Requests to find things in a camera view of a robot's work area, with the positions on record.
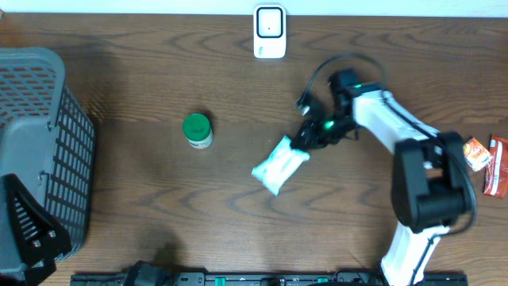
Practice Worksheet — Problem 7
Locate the teal snack packet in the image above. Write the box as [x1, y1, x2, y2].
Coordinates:
[251, 136, 310, 196]

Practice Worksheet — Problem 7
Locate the green lid jar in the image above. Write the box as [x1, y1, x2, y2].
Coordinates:
[183, 113, 214, 149]

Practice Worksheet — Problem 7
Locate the orange small packet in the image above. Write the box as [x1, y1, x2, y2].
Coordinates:
[463, 137, 492, 172]

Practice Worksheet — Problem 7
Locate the red snack bar wrapper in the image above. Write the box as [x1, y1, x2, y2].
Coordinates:
[483, 135, 507, 199]

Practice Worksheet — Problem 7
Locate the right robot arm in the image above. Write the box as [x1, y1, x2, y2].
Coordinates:
[291, 68, 476, 285]

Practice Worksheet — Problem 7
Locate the white barcode scanner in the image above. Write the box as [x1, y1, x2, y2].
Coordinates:
[253, 4, 287, 59]

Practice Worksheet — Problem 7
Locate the grey plastic basket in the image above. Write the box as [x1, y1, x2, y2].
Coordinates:
[1, 48, 96, 261]

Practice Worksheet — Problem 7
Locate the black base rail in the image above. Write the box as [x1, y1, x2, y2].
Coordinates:
[71, 260, 469, 286]

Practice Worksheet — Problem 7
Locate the black right camera cable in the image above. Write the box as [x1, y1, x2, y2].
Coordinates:
[297, 52, 477, 286]

